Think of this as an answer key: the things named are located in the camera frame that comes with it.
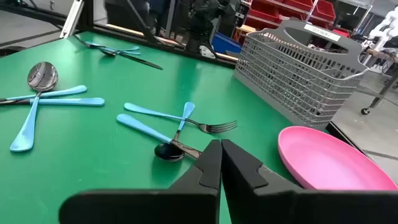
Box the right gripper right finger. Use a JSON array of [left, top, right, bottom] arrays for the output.
[[221, 138, 398, 224]]

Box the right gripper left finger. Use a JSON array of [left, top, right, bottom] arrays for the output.
[[58, 139, 223, 224]]

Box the blue-handled knife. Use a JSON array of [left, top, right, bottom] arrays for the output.
[[83, 40, 164, 71], [116, 113, 203, 159], [0, 97, 106, 107]]

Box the blue-handled fork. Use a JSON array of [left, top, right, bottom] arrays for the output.
[[123, 102, 239, 134], [72, 33, 141, 52], [0, 85, 88, 103]]

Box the pink plastic plate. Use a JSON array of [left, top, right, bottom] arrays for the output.
[[277, 126, 398, 191]]

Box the green table mat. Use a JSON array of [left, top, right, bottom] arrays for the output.
[[0, 30, 330, 224]]

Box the wooden wheeled workbench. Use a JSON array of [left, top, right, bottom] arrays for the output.
[[360, 48, 398, 116]]

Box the blue storage bin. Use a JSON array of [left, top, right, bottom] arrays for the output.
[[211, 30, 243, 55]]

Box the red storage bin shelf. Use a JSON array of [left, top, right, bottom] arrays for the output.
[[244, 0, 351, 38]]

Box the silver aluminium profile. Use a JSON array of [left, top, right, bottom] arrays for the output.
[[59, 0, 85, 39]]

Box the grey wire cutlery basket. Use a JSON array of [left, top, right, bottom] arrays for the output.
[[233, 20, 371, 131]]

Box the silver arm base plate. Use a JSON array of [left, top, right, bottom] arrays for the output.
[[200, 44, 216, 59]]

